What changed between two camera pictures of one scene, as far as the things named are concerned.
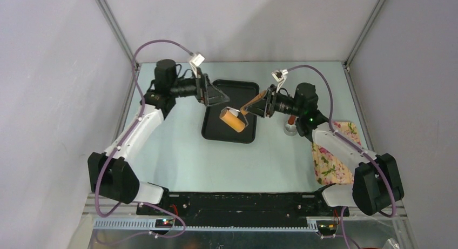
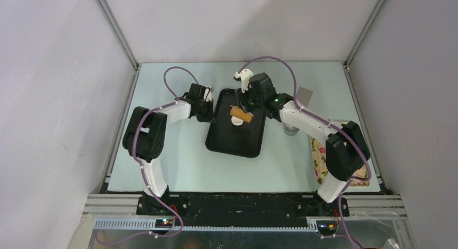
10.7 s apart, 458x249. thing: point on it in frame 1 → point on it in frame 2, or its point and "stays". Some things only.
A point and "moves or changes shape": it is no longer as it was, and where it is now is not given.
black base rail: x=221 y=206 stays
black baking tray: x=238 y=92 moves or changes shape
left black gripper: x=204 y=91 → x=211 y=118
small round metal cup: x=290 y=129 stays
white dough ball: x=234 y=112 → x=236 y=121
